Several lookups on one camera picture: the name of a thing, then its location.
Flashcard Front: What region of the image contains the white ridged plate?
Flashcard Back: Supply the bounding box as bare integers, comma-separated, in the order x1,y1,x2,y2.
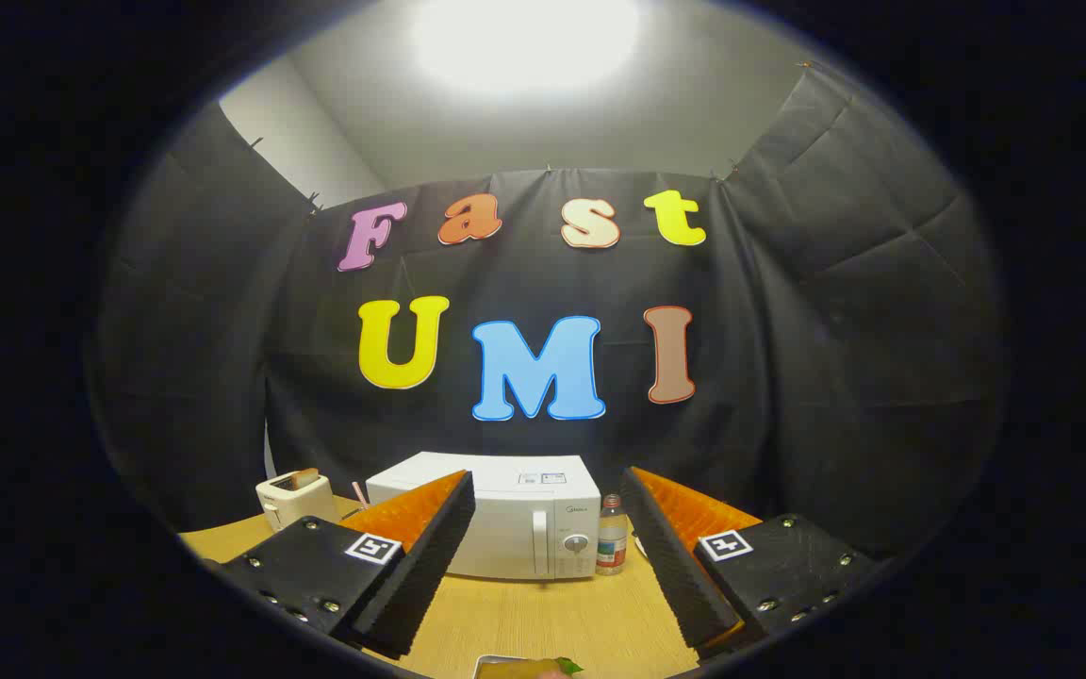
472,654,544,679

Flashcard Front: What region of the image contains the clear bottle with red label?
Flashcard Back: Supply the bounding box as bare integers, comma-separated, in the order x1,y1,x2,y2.
597,493,629,576

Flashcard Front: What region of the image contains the white toaster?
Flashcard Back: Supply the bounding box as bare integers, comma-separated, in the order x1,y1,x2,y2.
255,469,341,532

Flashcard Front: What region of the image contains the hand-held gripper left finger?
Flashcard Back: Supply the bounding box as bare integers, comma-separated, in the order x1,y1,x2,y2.
208,470,478,659

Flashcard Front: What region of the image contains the white microwave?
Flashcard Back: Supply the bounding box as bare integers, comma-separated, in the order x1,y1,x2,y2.
366,451,602,581

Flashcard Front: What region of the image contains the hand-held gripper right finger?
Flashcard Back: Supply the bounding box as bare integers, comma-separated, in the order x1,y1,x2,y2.
618,466,883,661

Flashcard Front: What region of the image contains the lettuce sandwich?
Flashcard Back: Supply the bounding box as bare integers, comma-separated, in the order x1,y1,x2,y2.
482,657,584,679

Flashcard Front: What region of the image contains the black backdrop cloth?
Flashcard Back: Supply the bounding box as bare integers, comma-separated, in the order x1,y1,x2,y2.
90,66,1006,557

